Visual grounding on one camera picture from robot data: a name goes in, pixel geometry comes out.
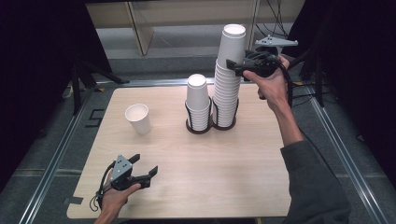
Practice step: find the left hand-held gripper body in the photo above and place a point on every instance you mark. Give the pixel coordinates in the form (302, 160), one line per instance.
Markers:
(120, 171)

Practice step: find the single white paper cup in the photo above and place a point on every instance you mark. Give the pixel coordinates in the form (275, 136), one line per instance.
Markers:
(140, 121)

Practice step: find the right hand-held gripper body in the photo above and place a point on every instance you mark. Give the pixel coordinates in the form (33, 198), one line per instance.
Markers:
(264, 63)

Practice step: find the aluminium floor rail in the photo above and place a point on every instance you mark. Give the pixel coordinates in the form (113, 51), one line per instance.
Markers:
(155, 82)
(351, 174)
(54, 161)

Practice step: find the dark curtain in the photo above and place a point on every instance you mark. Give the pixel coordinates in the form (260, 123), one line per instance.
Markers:
(358, 62)
(37, 77)

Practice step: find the beige wooden shelf unit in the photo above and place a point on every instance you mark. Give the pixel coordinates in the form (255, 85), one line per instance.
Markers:
(140, 28)

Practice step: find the tall stack of paper cups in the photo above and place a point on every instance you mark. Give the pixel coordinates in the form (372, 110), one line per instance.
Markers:
(229, 93)

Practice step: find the black metal stand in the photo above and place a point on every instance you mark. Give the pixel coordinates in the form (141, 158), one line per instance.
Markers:
(76, 90)
(318, 81)

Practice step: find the black double cup holder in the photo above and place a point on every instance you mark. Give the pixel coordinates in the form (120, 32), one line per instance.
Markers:
(199, 131)

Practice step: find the short stack of paper cups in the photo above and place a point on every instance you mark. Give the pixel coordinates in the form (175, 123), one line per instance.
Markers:
(197, 93)

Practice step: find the person's left hand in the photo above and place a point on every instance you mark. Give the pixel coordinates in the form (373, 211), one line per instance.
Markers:
(112, 200)

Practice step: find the person's right hand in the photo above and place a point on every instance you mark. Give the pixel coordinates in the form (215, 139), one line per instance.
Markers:
(272, 88)

